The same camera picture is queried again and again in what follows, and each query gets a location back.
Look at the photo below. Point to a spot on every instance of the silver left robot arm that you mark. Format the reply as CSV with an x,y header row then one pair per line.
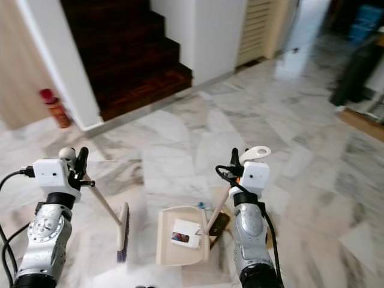
x,y
45,240

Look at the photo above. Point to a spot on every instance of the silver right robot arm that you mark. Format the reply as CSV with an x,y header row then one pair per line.
x,y
249,240

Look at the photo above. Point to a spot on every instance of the small blue litter piece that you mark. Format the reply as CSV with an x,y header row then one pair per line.
x,y
200,205

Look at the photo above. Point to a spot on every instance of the dark brown wrapper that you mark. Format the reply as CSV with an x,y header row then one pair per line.
x,y
221,222

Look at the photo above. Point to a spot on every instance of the red spray can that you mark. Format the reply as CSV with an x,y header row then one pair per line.
x,y
56,111

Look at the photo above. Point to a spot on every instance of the white box with picture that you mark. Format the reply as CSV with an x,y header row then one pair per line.
x,y
189,228

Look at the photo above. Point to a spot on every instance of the dark wooden staircase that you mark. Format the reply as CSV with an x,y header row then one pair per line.
x,y
126,60

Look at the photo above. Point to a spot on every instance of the light wood cabinet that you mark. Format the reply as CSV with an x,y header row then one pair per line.
x,y
21,60

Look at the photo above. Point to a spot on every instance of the brown wooden board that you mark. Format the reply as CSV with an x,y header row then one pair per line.
x,y
363,124

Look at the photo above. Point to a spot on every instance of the black upright bag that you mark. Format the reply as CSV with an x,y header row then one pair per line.
x,y
357,75

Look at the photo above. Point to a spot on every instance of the blue crate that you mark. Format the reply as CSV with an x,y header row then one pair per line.
x,y
366,23

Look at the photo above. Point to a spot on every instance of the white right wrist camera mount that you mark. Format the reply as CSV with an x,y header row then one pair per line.
x,y
255,177

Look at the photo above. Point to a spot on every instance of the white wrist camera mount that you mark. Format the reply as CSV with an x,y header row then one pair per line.
x,y
51,174
255,177

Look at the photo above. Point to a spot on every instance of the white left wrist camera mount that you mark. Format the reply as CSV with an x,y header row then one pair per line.
x,y
51,174

